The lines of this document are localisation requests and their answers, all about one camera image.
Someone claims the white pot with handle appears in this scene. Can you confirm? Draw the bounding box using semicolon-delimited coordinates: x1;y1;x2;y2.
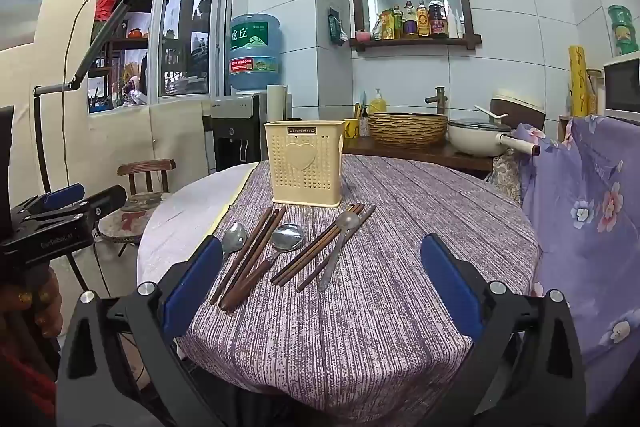
447;118;542;158

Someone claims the purple label bottle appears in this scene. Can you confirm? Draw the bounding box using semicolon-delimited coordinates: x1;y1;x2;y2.
402;1;419;38

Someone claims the person's left forearm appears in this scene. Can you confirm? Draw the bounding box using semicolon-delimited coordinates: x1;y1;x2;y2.
0;337;58;427

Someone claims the green hanging packet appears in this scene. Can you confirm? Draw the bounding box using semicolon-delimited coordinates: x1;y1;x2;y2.
327;7;349;46

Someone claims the steel spoon with wooden handle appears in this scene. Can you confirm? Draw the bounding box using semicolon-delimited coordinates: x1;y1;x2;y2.
220;223;306;313

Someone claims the woven basket sink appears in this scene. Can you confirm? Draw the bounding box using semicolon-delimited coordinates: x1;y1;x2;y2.
367;112;449;146

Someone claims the yellow oil bottle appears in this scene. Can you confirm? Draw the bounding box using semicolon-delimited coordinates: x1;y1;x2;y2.
416;0;432;38

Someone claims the small steel spoon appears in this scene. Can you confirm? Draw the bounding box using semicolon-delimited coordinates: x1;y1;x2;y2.
214;222;249;264

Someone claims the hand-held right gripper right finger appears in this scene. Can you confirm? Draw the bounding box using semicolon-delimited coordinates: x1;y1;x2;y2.
420;233;586;427

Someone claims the dark wooden counter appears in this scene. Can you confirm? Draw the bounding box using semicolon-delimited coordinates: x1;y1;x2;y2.
342;134;496;175

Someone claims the dark wooden chopstick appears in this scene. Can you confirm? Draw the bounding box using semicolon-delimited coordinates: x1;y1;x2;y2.
216;207;281;305
277;206;366;288

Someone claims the purple floral cloth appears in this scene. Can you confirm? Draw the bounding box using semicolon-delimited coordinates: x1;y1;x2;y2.
515;114;640;413

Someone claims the white table cover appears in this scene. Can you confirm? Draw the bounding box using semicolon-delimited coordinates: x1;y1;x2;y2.
136;162;261;308

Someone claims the green canister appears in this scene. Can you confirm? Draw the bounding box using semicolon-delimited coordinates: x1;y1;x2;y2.
607;4;636;56

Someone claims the long slim steel spoon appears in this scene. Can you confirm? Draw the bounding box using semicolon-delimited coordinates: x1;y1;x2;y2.
316;212;361;293

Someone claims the brown wooden chair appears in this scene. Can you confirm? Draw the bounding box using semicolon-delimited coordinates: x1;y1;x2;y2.
97;159;177;258

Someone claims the glass pot lid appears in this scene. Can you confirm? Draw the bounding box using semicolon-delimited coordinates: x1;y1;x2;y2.
448;118;513;132

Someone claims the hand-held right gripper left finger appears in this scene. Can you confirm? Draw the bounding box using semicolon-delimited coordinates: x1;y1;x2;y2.
57;234;236;427

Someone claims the sliding glass window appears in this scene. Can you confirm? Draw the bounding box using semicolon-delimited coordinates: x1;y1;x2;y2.
87;0;236;115

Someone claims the dark soy sauce bottle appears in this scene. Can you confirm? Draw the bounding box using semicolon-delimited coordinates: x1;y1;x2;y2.
428;0;449;39

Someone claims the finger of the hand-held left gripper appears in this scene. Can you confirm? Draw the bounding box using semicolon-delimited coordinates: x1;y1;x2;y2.
12;183;86;221
29;185;128;233

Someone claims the person's left hand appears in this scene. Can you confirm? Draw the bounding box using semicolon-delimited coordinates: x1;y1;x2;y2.
0;266;64;344

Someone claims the white rice paddle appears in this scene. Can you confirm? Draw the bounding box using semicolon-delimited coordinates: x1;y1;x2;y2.
474;105;510;124

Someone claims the blue water jug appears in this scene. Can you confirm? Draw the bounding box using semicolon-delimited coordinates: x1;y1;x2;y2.
229;13;282;92

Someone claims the white bottle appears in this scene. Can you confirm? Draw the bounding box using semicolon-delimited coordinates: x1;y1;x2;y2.
446;4;465;39

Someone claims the yellow paper roll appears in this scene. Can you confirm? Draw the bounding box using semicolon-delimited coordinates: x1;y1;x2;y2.
568;46;588;118

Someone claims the bronze faucet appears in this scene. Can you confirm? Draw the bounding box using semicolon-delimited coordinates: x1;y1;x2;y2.
425;87;447;115

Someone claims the purple striped tablecloth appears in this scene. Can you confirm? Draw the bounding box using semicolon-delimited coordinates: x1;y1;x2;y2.
176;154;543;413

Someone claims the beige patterned cloth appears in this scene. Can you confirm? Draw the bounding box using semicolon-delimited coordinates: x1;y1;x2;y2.
487;152;523;208

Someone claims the white and brown rice cooker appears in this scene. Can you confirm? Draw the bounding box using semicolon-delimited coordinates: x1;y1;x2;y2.
489;93;546;132

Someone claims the black water dispenser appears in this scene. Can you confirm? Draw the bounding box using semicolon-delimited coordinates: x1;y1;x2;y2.
202;93;268;172

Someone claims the white paper towel roll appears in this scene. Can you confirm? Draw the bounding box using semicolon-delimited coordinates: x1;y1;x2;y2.
266;84;287;122

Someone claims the white microwave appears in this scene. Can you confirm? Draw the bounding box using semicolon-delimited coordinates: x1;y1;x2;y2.
602;52;640;122

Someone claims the patterned seat cushion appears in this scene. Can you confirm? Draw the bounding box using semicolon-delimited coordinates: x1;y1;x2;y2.
97;192;173;244

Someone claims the cream plastic utensil holder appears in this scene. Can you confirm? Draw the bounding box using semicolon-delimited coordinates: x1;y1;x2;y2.
263;119;345;209

